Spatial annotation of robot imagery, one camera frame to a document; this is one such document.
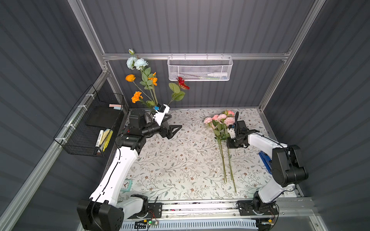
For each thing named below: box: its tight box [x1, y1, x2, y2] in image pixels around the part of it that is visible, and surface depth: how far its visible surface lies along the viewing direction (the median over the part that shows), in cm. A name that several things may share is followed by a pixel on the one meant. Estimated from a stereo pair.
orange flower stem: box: [125, 72, 159, 109], surface depth 88 cm
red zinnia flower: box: [167, 76, 190, 106], surface depth 84 cm
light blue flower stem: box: [126, 48, 154, 95], surface depth 86 cm
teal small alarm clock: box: [120, 178, 133, 194], surface depth 82 cm
